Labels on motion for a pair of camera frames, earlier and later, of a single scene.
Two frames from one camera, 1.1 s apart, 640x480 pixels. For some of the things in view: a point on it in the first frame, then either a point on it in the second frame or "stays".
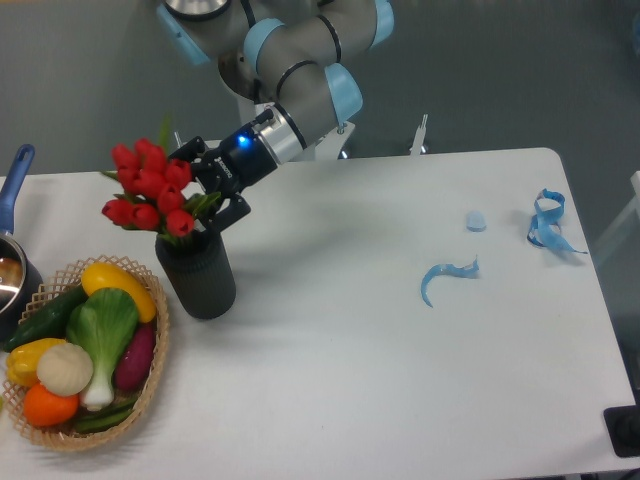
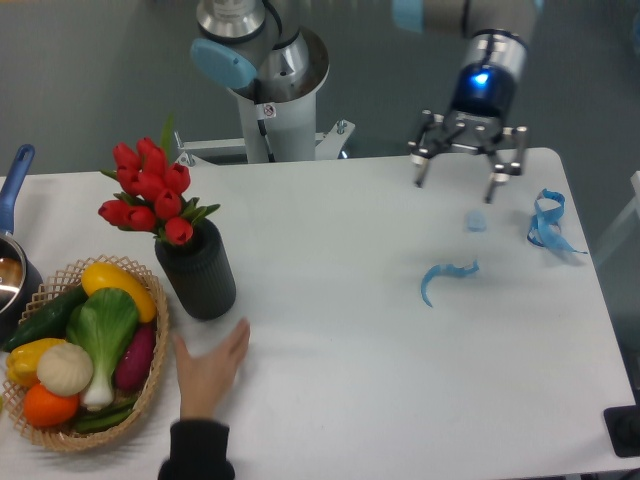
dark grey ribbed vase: x=199 y=272 stays
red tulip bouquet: x=153 y=190 stays
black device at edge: x=622 y=425 stays
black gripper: x=222 y=172 to x=483 y=94
